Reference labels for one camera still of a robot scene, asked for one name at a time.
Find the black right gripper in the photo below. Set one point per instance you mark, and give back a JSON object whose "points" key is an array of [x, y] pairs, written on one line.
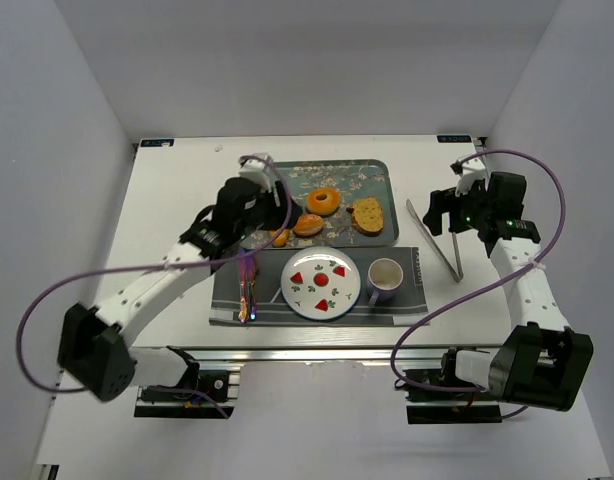
{"points": [[441, 211]]}

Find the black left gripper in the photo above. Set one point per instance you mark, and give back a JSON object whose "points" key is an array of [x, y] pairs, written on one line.
{"points": [[285, 214]]}

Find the brown bread slice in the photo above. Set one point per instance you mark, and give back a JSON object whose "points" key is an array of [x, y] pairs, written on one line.
{"points": [[367, 216]]}

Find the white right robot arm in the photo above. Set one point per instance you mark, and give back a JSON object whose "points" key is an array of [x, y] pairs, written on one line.
{"points": [[543, 361]]}

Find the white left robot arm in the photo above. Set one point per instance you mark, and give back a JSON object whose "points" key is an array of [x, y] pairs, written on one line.
{"points": [[96, 345]]}

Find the iridescent table knife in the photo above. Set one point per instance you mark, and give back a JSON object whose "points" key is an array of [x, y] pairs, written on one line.
{"points": [[251, 270], [244, 309]]}

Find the striped orange croissant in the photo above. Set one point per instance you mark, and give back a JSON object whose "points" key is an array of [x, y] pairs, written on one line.
{"points": [[282, 238]]}

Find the right blue table label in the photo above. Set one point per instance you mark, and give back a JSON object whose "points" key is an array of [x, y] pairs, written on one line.
{"points": [[450, 138]]}

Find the blue table label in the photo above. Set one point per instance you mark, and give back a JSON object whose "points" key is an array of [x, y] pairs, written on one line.
{"points": [[157, 143], [450, 138]]}

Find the round sesame bun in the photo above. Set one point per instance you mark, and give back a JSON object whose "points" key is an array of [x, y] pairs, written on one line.
{"points": [[308, 225]]}

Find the purple ceramic mug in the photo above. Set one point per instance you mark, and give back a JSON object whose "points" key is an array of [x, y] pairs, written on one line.
{"points": [[384, 277]]}

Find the watermelon pattern white plate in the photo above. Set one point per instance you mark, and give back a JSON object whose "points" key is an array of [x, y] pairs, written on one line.
{"points": [[320, 283]]}

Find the left blue table label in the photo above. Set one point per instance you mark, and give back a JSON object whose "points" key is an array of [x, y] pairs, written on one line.
{"points": [[157, 143]]}

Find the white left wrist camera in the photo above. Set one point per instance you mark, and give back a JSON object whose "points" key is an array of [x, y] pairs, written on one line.
{"points": [[255, 168]]}

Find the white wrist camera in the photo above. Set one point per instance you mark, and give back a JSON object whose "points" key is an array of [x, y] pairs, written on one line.
{"points": [[255, 168], [470, 169]]}

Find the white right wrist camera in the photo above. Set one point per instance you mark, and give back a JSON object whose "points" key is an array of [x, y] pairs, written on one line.
{"points": [[470, 169]]}

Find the orange ring donut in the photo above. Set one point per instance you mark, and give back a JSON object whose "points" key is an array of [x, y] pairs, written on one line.
{"points": [[323, 201]]}

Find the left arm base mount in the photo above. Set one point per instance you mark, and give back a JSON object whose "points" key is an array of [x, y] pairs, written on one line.
{"points": [[187, 395]]}

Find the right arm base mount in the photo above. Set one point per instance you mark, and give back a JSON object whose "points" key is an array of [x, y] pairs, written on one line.
{"points": [[427, 407]]}

